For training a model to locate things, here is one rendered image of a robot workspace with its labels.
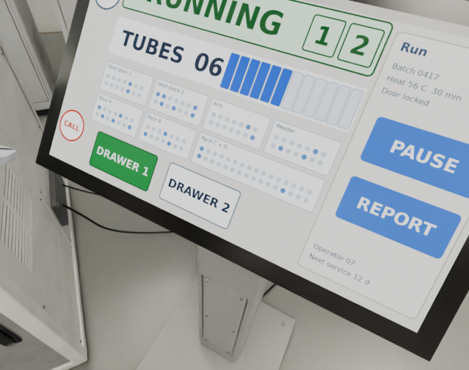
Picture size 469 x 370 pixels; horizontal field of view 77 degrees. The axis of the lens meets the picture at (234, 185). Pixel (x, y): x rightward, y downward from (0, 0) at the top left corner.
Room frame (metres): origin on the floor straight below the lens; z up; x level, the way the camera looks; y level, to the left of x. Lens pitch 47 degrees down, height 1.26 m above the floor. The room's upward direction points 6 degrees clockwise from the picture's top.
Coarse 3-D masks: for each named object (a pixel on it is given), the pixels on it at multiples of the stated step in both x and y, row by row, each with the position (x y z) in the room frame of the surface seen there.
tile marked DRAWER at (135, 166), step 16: (96, 144) 0.28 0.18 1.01; (112, 144) 0.28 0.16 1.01; (128, 144) 0.27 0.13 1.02; (96, 160) 0.27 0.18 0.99; (112, 160) 0.26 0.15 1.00; (128, 160) 0.26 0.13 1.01; (144, 160) 0.25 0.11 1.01; (112, 176) 0.25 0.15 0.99; (128, 176) 0.24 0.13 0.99; (144, 176) 0.24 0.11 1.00
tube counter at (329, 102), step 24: (216, 48) 0.33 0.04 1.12; (192, 72) 0.31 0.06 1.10; (216, 72) 0.31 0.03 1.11; (240, 72) 0.30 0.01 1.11; (264, 72) 0.30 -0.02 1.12; (288, 72) 0.29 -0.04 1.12; (240, 96) 0.28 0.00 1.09; (264, 96) 0.28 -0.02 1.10; (288, 96) 0.28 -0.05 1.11; (312, 96) 0.27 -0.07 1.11; (336, 96) 0.27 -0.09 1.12; (360, 96) 0.26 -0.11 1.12; (312, 120) 0.25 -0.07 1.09; (336, 120) 0.25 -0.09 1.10
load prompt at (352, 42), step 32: (128, 0) 0.39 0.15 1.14; (160, 0) 0.38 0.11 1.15; (192, 0) 0.37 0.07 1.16; (224, 0) 0.36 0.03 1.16; (256, 0) 0.35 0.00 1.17; (288, 0) 0.34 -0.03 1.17; (224, 32) 0.34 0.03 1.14; (256, 32) 0.33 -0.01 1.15; (288, 32) 0.32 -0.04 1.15; (320, 32) 0.31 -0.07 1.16; (352, 32) 0.31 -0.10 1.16; (384, 32) 0.30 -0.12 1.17; (352, 64) 0.28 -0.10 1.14
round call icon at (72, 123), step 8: (64, 104) 0.32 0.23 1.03; (64, 112) 0.32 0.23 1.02; (72, 112) 0.31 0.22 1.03; (80, 112) 0.31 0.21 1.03; (64, 120) 0.31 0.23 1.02; (72, 120) 0.31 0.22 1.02; (80, 120) 0.30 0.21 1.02; (64, 128) 0.30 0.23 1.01; (72, 128) 0.30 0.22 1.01; (80, 128) 0.30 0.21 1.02; (56, 136) 0.30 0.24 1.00; (64, 136) 0.29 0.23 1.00; (72, 136) 0.29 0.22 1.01; (80, 136) 0.29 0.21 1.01; (80, 144) 0.28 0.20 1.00
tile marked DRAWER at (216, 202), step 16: (176, 176) 0.24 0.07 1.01; (192, 176) 0.23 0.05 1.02; (160, 192) 0.23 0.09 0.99; (176, 192) 0.22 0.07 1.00; (192, 192) 0.22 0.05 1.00; (208, 192) 0.22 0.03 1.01; (224, 192) 0.22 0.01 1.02; (240, 192) 0.21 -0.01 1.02; (192, 208) 0.21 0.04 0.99; (208, 208) 0.20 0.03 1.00; (224, 208) 0.20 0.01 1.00; (224, 224) 0.19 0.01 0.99
